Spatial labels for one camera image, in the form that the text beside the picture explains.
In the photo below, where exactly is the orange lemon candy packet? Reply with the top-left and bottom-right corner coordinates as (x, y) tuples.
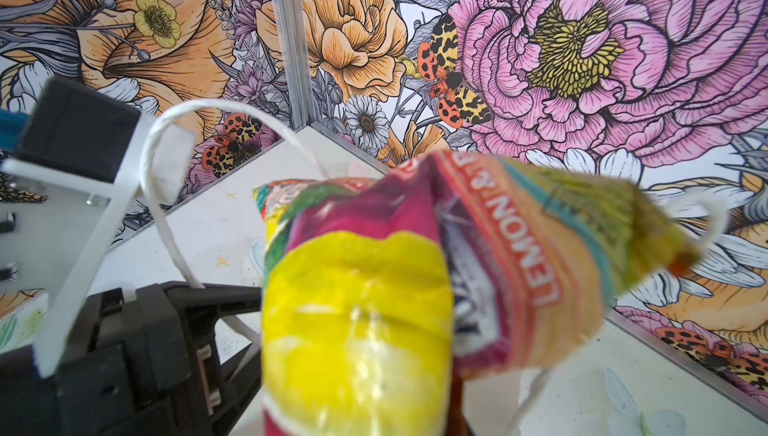
(254, 152), (703, 435)

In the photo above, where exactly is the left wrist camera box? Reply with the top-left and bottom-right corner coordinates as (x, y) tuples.
(0, 74), (196, 380)

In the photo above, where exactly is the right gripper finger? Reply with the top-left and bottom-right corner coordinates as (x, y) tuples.
(446, 375), (474, 436)

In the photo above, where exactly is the white paper bag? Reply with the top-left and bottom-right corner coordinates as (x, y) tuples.
(139, 98), (730, 436)

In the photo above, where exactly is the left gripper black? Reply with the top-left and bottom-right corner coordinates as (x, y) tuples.
(1, 282), (262, 435)

